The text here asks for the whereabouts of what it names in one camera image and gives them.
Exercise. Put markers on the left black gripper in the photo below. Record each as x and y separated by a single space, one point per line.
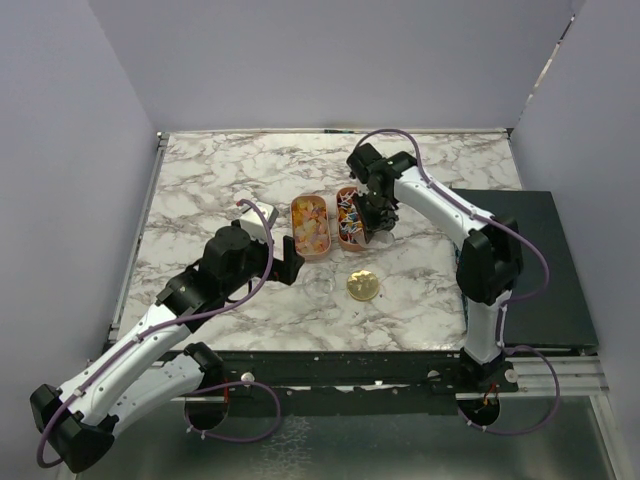
286 270

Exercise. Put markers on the blue network switch box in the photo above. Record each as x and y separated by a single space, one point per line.
557 318

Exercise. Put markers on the pink tray of gummy candies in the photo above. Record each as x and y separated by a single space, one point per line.
310 226

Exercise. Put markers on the pink tray of lollipops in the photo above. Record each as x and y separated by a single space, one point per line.
349 226

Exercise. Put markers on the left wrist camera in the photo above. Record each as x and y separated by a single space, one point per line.
256 222

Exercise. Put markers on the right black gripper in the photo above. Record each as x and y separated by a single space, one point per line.
386 222

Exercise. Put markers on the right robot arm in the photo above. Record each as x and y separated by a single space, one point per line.
489 262

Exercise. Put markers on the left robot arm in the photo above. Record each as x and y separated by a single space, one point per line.
82 418

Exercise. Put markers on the gold jar lid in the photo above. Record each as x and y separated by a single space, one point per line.
363 285

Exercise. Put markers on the clear glass jar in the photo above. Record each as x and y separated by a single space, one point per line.
318 284

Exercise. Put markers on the clear plastic scoop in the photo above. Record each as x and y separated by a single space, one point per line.
371 241

